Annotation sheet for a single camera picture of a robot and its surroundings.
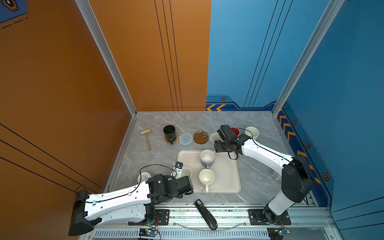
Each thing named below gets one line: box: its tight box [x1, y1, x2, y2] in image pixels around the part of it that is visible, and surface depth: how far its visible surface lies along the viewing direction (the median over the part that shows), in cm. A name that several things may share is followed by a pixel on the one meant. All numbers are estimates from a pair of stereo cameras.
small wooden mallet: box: [140, 128, 152, 151], surface depth 107 cm
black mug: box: [163, 124, 177, 145], surface depth 99 cm
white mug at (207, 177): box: [199, 168, 215, 194], surface depth 81 cm
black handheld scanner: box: [194, 199, 218, 231], surface depth 74 cm
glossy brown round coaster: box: [193, 130, 209, 145], surface depth 107 cm
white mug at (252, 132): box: [244, 126, 260, 141], surface depth 100 cm
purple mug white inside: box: [200, 149, 215, 169], surface depth 89 cm
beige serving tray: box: [176, 150, 241, 194], surface depth 90 cm
